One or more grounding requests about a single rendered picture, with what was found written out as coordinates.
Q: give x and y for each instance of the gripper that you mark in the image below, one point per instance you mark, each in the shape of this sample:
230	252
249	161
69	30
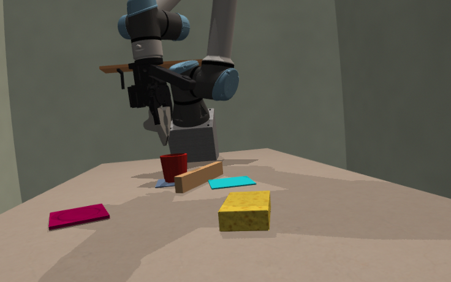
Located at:
141	96

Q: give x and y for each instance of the yellow sponge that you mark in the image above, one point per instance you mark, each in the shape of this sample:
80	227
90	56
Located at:
245	211

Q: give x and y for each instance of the magenta flat rectangular pad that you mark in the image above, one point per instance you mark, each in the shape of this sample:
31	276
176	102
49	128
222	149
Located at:
77	216

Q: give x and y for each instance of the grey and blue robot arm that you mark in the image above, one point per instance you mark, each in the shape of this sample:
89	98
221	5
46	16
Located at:
216	79

